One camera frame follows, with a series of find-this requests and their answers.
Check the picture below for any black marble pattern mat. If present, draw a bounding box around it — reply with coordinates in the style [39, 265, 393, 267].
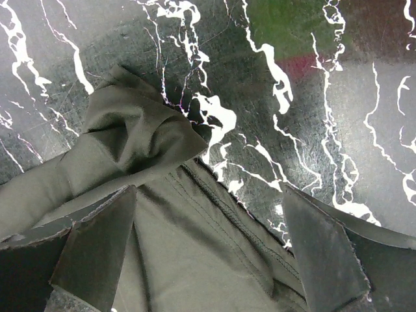
[1, 1, 415, 246]

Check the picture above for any black printed t-shirt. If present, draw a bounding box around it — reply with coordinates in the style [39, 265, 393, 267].
[1, 66, 307, 311]

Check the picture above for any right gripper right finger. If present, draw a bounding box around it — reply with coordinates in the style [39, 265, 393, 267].
[282, 185, 415, 311]

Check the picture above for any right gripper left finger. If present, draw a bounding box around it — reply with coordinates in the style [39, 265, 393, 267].
[1, 186, 136, 311]

